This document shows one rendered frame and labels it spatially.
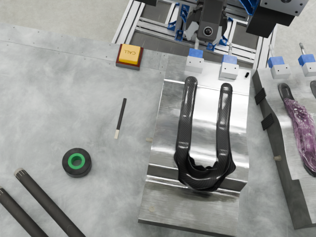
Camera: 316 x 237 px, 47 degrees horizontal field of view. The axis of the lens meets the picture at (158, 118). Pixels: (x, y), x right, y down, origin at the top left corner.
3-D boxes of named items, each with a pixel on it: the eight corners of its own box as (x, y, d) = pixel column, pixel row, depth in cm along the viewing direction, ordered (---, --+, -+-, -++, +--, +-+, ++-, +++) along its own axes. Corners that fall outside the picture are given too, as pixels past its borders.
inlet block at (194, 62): (188, 41, 119) (191, 30, 114) (203, 43, 119) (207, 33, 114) (183, 75, 113) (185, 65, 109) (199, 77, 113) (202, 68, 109)
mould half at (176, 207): (165, 70, 121) (169, 46, 109) (242, 84, 121) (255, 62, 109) (137, 222, 100) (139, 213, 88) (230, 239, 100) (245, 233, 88)
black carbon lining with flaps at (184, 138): (184, 78, 112) (188, 61, 104) (234, 87, 112) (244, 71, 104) (166, 187, 97) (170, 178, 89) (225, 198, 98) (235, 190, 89)
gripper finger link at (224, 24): (228, 32, 98) (227, 9, 90) (227, 36, 97) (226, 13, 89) (210, 32, 99) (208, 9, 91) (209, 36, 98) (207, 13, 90)
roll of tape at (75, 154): (58, 164, 105) (56, 160, 102) (79, 146, 108) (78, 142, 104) (75, 184, 103) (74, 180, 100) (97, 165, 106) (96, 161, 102)
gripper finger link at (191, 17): (197, 29, 99) (212, 9, 91) (196, 34, 98) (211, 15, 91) (181, 23, 98) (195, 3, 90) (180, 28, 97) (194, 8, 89)
